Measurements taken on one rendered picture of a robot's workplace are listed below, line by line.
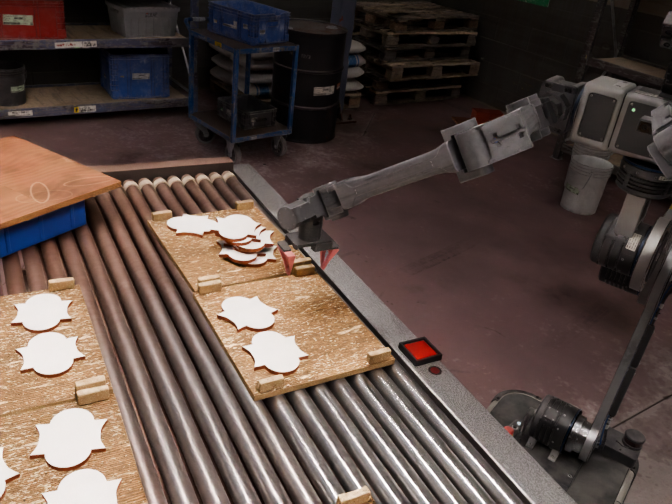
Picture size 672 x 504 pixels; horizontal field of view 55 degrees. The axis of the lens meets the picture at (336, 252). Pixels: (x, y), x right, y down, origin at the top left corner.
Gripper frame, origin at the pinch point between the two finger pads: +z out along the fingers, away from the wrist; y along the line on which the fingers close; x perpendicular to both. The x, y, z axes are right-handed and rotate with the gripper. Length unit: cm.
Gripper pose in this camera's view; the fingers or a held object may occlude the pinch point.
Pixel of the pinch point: (305, 268)
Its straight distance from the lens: 164.0
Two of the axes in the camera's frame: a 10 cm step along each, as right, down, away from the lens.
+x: -4.7, -4.7, 7.5
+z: -1.2, 8.7, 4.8
